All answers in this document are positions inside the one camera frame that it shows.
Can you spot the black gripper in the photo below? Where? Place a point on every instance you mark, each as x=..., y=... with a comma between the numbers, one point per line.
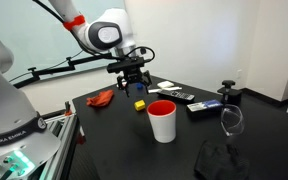
x=134, y=76

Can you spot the yellow block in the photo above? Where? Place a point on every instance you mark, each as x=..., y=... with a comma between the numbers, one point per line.
x=139, y=105

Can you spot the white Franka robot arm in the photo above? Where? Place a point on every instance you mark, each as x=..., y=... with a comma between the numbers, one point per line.
x=7, y=106

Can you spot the white flat piece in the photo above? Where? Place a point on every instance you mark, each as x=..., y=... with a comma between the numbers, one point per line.
x=153, y=90

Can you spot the white marker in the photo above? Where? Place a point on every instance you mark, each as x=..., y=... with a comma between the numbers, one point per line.
x=174, y=88

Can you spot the red cloth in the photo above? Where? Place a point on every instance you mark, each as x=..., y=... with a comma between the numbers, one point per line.
x=100, y=99

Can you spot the black remote control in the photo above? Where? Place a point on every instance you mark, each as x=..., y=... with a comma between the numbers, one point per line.
x=176, y=95

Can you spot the white mug red inside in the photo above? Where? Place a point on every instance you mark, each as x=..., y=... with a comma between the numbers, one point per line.
x=163, y=125

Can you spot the black box blue label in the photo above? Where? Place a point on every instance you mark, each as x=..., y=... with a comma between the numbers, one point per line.
x=204, y=108

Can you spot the red black clamp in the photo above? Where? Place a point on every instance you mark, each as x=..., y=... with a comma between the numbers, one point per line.
x=68, y=109

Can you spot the black clamp with knob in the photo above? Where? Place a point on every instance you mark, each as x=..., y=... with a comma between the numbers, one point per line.
x=229, y=93

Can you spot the clear safety glasses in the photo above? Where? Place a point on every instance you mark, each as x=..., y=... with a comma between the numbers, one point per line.
x=232, y=120

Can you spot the black cloth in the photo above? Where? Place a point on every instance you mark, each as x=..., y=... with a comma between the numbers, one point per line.
x=220, y=161

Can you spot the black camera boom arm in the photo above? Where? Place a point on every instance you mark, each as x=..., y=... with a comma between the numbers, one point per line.
x=50, y=69

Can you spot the aluminium frame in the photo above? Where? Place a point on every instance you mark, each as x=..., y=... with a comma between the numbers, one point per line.
x=59, y=143

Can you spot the white wall outlet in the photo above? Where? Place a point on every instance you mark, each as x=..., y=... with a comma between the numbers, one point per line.
x=239, y=74

